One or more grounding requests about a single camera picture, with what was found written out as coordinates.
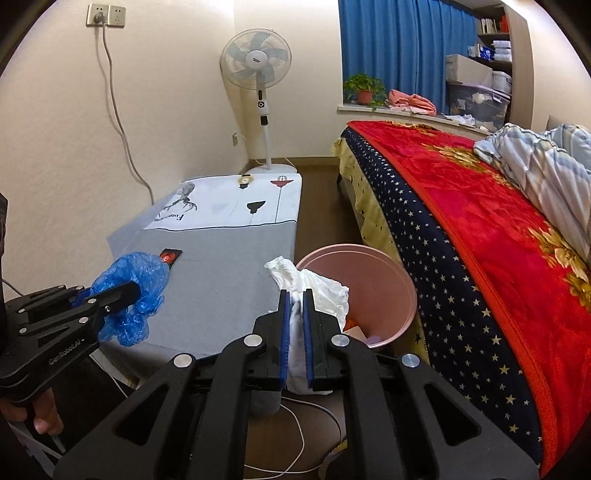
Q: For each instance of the striped blue duvet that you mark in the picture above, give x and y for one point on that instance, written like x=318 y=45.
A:
x=545 y=161

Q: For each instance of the double wall socket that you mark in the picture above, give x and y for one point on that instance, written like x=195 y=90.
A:
x=115 y=14

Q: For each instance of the blue and white packet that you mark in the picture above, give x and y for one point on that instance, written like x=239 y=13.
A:
x=484 y=52

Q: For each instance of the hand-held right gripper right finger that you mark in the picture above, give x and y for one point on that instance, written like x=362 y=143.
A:
x=308 y=337

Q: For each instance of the white window sill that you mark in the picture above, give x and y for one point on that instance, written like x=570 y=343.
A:
x=360 y=108

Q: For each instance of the small white storage box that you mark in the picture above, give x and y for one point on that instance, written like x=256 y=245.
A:
x=502 y=82

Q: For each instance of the white standing fan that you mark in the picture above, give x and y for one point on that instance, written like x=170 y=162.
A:
x=256 y=57

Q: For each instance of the grey table cloth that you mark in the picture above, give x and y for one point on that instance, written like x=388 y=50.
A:
x=221 y=277

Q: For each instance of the pink folded clothes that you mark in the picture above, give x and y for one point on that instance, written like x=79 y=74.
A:
x=411 y=101

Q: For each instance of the potted green plant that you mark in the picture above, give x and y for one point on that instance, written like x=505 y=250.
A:
x=365 y=97

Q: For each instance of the black and red packet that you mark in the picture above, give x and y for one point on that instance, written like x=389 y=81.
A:
x=170 y=257

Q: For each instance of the yellow bed sheet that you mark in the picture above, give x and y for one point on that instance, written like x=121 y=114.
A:
x=369 y=217

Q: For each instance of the stack of white packets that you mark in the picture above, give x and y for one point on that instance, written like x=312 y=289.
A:
x=502 y=50

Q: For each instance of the person's left hand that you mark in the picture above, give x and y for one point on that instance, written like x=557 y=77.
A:
x=39 y=413

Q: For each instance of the white clothes pile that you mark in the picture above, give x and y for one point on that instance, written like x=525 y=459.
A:
x=468 y=121

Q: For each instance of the dark patterned slipper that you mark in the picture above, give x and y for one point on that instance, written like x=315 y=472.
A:
x=337 y=464

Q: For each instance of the clear storage bin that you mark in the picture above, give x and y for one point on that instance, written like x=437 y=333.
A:
x=475 y=106

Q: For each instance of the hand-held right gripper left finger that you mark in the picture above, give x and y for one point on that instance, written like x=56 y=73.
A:
x=286 y=337

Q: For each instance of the white printed cloth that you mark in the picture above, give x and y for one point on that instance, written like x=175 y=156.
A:
x=217 y=203

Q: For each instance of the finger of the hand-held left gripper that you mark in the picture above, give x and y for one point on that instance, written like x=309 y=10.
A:
x=81 y=293
x=117 y=297

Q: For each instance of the grey storage box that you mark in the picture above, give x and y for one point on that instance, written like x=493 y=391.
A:
x=466 y=69

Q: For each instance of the pink plastic bin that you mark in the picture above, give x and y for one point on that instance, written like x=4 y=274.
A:
x=378 y=277

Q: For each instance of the wooden bookshelf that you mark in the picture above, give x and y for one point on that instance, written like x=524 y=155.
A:
x=521 y=60

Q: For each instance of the grey headboard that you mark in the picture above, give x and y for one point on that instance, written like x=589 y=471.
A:
x=558 y=121

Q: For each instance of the row of books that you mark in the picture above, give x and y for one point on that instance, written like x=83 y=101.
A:
x=489 y=25

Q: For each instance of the small low wall socket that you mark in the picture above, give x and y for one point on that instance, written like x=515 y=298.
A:
x=235 y=139

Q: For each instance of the blue curtain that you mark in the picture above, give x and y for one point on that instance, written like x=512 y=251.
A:
x=406 y=50

